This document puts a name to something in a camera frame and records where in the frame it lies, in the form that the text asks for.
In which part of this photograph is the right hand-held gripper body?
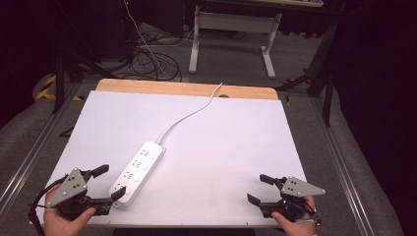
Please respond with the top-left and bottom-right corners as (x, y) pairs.
(259, 175), (327, 224)

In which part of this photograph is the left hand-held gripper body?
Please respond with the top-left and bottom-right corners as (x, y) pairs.
(45, 167), (113, 221)

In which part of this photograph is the white power strip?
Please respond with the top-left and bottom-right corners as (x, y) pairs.
(107, 141), (167, 208)

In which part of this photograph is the person's left hand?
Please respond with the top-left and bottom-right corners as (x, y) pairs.
(42, 184), (97, 236)

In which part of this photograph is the person's right hand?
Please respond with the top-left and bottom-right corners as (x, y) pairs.
(270, 195), (319, 236)

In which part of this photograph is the white board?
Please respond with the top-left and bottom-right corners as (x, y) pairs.
(34, 89), (309, 229)

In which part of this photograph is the yellow black floor tape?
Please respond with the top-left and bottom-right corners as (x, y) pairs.
(34, 74), (85, 102)

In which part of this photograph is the black metal stand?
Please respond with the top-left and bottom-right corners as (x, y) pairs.
(51, 45), (114, 115)
(275, 18), (342, 128)

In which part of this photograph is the wooden table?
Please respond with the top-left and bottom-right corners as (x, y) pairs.
(94, 78), (280, 101)

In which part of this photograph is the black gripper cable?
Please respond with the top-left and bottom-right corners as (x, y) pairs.
(28, 175), (69, 236)

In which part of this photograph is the aluminium rail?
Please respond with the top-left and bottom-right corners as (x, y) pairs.
(307, 95), (378, 236)
(0, 81), (84, 212)

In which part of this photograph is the white power strip cable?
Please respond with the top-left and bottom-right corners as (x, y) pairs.
(155, 82), (224, 146)

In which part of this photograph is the black floor cable bundle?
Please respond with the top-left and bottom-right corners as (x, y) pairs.
(122, 43), (183, 83)

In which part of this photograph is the thin white floor cable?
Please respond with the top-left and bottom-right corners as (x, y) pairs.
(122, 0), (173, 81)

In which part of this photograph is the white metal desk frame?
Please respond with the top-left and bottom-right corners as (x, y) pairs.
(188, 4), (283, 80)

